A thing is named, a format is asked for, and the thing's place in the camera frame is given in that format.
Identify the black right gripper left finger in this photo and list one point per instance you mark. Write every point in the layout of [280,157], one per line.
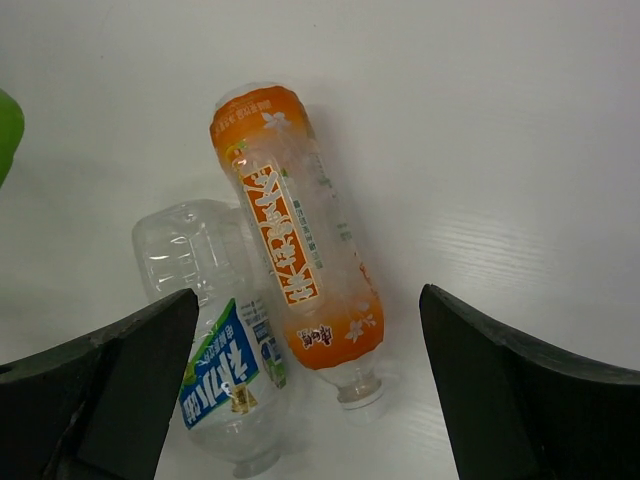
[98,406]

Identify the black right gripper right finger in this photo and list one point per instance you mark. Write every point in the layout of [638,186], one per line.
[517,407]

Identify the clear bottle green white label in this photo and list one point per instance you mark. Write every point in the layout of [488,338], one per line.
[232,398]

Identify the orange capped orange label bottle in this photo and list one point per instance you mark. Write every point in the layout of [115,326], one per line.
[333,318]

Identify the green plastic bin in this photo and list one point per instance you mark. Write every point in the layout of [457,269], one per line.
[12,125]

